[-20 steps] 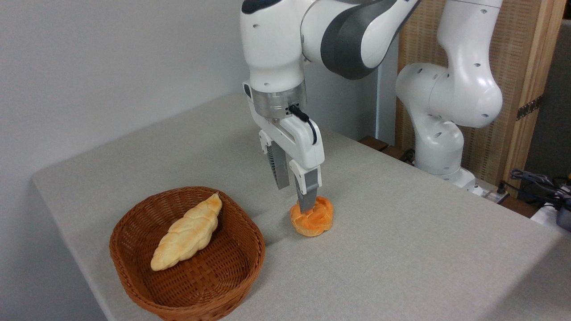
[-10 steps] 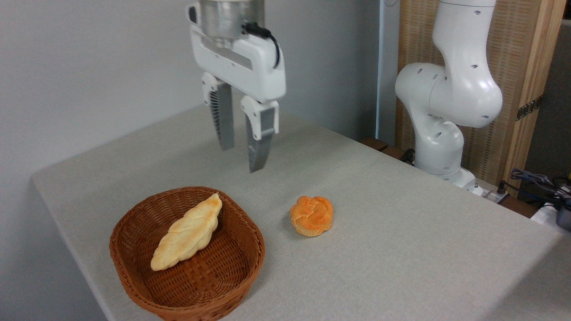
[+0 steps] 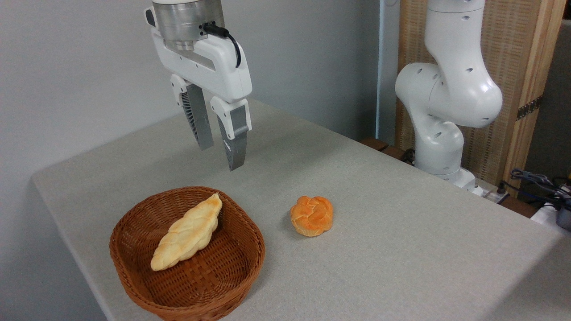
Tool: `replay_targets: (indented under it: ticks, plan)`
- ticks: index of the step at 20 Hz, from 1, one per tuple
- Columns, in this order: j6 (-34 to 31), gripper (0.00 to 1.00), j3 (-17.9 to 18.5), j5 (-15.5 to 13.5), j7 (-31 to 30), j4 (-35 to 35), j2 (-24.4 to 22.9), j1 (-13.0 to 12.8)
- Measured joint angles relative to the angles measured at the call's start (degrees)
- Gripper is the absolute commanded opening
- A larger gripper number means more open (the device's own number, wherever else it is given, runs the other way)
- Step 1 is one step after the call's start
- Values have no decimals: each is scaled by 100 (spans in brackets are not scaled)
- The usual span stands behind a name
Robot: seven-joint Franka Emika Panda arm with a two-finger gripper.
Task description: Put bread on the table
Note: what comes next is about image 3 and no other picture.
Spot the brown wicker basket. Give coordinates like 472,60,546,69
109,186,266,321

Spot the long pale braided bread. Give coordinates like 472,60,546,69
150,193,223,272

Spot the grey box device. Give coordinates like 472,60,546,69
555,207,571,232

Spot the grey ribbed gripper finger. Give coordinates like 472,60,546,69
210,95,253,172
170,74,215,152

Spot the grey fabric tablecloth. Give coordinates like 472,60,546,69
31,98,571,321

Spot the wooden woven screen panel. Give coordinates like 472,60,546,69
396,0,568,198

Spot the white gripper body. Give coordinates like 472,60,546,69
145,6,253,104

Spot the light blue vertical pipe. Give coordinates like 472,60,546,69
375,0,385,141

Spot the round orange braided bread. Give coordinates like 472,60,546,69
290,195,335,238

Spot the black cable bundle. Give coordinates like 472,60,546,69
510,168,571,211

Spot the silver wrist flange adapter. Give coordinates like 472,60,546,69
152,0,226,51

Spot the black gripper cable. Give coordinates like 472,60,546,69
203,22,242,69

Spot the white power strip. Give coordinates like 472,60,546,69
530,202,571,233

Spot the metal screen hinge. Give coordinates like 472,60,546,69
516,95,544,121

